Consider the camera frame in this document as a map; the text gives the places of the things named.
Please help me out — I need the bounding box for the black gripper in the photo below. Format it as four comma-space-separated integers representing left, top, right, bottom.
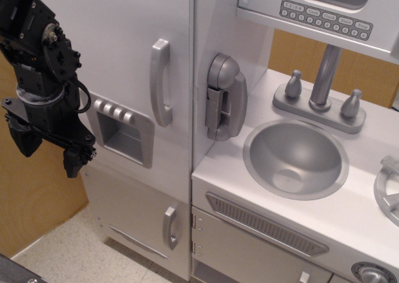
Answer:
1, 90, 96, 178

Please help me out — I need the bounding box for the white fridge door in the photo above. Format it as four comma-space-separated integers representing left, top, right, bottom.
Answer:
41, 0, 193, 203

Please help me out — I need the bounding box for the silver fridge door handle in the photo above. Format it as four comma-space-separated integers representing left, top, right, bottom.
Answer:
149, 39, 173, 127

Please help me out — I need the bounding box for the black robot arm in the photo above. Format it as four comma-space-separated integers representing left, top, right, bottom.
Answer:
1, 0, 96, 178

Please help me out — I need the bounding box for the wooden board panel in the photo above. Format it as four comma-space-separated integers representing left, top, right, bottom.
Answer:
0, 55, 90, 259

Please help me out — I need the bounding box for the silver ice dispenser panel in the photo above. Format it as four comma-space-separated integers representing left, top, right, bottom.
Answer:
86, 93, 155, 169

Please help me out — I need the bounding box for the dark grey corner object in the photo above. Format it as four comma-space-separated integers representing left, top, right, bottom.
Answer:
0, 254, 47, 283

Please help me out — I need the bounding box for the white lower freezer door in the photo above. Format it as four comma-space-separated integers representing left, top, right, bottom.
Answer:
82, 163, 191, 279

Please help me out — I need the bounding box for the white oven door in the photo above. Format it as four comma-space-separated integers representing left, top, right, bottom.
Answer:
191, 208, 332, 282

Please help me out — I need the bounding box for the white toy kitchen cabinet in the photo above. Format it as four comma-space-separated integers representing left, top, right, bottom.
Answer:
191, 0, 398, 282

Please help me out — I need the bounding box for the silver toy sink basin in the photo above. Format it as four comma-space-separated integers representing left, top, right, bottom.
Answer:
243, 120, 349, 201

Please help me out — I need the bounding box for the silver left faucet knob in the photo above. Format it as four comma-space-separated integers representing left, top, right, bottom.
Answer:
285, 70, 302, 98

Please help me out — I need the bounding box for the silver faucet knob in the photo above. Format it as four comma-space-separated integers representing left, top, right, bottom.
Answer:
285, 70, 302, 98
340, 89, 363, 118

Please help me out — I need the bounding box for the silver toy faucet spout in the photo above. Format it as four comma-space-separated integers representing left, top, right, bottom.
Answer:
309, 44, 342, 112

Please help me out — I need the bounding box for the silver right faucet knob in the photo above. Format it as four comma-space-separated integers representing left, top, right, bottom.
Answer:
340, 89, 363, 118

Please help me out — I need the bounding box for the silver stove control knob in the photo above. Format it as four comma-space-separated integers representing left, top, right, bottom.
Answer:
352, 262, 398, 283

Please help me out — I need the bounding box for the white toy microwave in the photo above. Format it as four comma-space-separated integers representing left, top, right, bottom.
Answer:
237, 0, 398, 64

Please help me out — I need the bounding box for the silver lower freezer handle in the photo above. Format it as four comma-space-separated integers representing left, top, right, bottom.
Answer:
162, 206, 178, 250

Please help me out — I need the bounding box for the grey toy wall phone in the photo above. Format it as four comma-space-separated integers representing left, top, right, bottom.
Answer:
205, 54, 248, 141

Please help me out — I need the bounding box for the grey faucet base plate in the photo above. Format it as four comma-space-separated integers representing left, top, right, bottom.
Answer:
272, 84, 367, 134

